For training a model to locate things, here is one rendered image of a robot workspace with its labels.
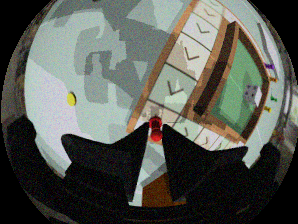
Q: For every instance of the red game pawn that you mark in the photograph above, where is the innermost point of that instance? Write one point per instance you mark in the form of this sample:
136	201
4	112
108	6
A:
156	134

